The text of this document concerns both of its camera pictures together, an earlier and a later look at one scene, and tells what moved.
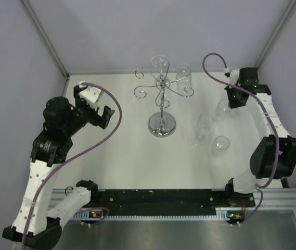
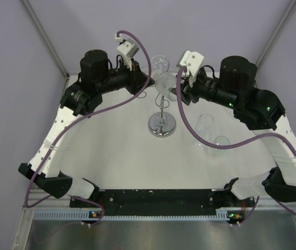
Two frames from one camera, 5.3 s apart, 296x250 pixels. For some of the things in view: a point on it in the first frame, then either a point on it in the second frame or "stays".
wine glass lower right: x=221 y=144 stays
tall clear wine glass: x=236 y=113 -> x=165 y=83
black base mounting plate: x=167 y=201 stays
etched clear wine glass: x=161 y=62 stays
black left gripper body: x=84 y=113 -> x=130 y=78
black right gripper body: x=232 y=95 -> x=200 y=89
